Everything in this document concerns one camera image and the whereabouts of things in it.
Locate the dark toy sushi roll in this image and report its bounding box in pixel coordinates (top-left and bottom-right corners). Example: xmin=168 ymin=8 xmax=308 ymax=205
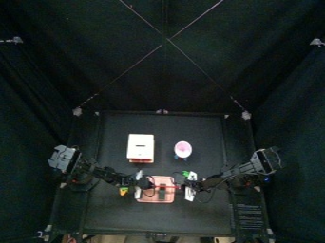
xmin=158 ymin=183 xmax=167 ymax=200

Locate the pink cutting board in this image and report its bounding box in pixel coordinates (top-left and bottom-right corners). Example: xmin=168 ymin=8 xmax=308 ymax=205
xmin=136 ymin=175 xmax=176 ymax=204

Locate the red plastic cup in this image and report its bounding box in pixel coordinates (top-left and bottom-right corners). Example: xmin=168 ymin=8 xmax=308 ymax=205
xmin=172 ymin=140 xmax=194 ymax=159

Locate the white box with slot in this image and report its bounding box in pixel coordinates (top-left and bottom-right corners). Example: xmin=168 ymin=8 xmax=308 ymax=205
xmin=126 ymin=133 xmax=156 ymax=160

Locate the white text label sticker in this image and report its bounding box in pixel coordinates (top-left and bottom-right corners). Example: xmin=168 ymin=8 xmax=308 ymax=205
xmin=234 ymin=202 xmax=266 ymax=233

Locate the thin white cord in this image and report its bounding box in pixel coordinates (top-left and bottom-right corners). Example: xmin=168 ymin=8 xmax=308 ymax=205
xmin=78 ymin=0 xmax=225 ymax=110
xmin=118 ymin=0 xmax=249 ymax=113

